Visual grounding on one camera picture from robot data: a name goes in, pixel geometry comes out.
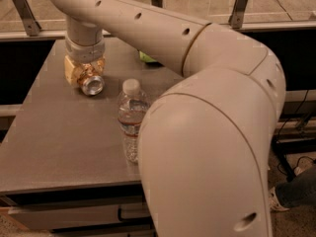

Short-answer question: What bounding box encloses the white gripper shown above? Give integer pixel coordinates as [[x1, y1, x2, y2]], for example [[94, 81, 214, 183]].
[[64, 38, 105, 85]]

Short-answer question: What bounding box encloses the orange soda can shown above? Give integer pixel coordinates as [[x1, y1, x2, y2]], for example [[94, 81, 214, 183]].
[[77, 63, 105, 96]]

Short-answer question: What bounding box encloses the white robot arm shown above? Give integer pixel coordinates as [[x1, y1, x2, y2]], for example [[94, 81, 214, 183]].
[[50, 0, 285, 237]]

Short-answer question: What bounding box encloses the clear plastic water bottle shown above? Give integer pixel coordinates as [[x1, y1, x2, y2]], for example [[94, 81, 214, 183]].
[[118, 79, 150, 164]]

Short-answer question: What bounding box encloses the green snack bag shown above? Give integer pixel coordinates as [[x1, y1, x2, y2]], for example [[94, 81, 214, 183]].
[[139, 51, 157, 63]]

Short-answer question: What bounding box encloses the upper grey drawer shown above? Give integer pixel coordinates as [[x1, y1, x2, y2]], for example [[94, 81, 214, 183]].
[[9, 197, 148, 230]]

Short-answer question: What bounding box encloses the grey drawer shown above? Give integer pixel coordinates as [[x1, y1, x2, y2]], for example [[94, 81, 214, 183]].
[[9, 197, 148, 230], [52, 223, 157, 237]]

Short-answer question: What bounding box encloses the lower grey drawer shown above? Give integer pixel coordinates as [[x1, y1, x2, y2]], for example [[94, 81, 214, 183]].
[[52, 223, 157, 237]]

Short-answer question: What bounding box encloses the black floor stand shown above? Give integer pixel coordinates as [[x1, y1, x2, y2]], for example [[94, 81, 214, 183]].
[[272, 113, 316, 182]]

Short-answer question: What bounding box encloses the white sneaker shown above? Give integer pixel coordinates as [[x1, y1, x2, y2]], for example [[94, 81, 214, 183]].
[[269, 187, 287, 212]]

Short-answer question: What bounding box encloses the blue jeans leg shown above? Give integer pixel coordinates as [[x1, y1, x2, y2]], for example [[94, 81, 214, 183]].
[[275, 166, 316, 210]]

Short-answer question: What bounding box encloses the left metal railing bracket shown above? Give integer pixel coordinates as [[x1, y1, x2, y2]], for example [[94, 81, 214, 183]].
[[12, 0, 41, 37]]

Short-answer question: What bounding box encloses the black drawer handle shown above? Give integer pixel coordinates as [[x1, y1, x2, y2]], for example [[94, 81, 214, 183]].
[[118, 204, 150, 222]]

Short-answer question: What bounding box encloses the right metal railing bracket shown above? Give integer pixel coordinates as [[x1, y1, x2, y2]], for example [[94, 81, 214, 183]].
[[229, 0, 248, 29]]

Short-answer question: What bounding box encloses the black floor cable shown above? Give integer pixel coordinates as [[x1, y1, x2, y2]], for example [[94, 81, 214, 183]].
[[276, 155, 316, 177]]

